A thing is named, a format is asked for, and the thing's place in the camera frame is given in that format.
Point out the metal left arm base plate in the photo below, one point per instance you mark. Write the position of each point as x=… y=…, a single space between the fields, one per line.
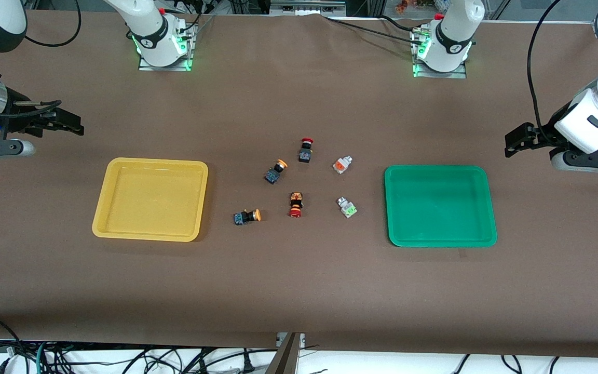
x=439 y=75

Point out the dark brown table beam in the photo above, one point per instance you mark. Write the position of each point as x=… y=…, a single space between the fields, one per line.
x=284 y=358

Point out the green plastic tray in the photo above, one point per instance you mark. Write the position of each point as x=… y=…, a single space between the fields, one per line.
x=439 y=208

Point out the red push button black block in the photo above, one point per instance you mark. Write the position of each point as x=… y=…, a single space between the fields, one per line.
x=305 y=153

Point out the white switch orange base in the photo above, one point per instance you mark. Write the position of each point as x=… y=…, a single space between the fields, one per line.
x=340 y=166

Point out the aluminium frame rail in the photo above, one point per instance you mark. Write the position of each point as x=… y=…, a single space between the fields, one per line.
x=307 y=7

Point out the red push button orange block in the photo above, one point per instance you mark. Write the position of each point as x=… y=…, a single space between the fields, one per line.
x=296 y=203

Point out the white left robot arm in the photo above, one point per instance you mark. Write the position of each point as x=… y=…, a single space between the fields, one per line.
x=454 y=31

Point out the yellow push button blue block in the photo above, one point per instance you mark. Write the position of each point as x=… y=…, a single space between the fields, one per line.
x=244 y=217
x=273 y=175

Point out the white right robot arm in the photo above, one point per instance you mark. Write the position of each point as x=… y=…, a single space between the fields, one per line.
x=146 y=23

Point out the white switch green base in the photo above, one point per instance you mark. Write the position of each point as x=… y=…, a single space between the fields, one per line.
x=348 y=209

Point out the yellow plastic tray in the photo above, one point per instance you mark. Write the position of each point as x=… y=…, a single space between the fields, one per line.
x=151 y=202

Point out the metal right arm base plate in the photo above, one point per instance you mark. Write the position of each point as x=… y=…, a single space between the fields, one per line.
x=166 y=67

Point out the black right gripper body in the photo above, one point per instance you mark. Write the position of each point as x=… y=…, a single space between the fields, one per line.
x=25 y=112

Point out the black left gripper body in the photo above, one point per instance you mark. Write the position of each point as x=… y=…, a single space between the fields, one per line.
x=543 y=133

